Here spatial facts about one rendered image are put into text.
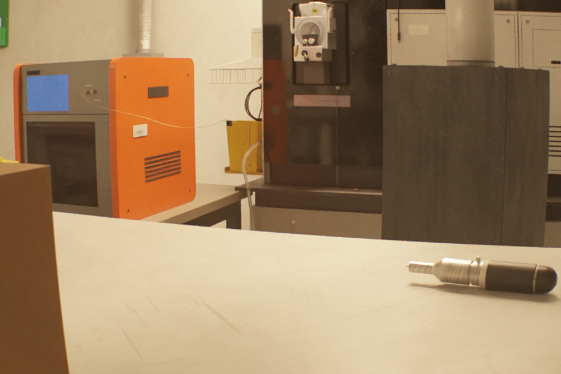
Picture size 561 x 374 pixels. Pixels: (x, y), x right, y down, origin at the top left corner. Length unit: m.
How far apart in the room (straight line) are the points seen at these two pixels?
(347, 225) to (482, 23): 1.02
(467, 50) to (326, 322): 0.81
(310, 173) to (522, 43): 0.78
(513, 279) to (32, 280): 0.47
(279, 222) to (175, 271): 1.51
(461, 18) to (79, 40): 3.00
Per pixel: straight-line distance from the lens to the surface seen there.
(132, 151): 1.85
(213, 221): 2.23
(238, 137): 2.30
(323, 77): 2.10
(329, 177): 2.22
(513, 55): 2.07
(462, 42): 1.27
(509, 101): 1.17
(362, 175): 2.19
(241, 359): 0.48
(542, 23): 2.08
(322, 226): 2.15
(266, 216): 2.20
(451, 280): 0.63
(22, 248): 0.21
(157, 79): 1.95
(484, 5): 1.28
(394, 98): 1.25
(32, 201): 0.21
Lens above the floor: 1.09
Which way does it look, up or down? 7 degrees down
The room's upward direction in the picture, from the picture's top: straight up
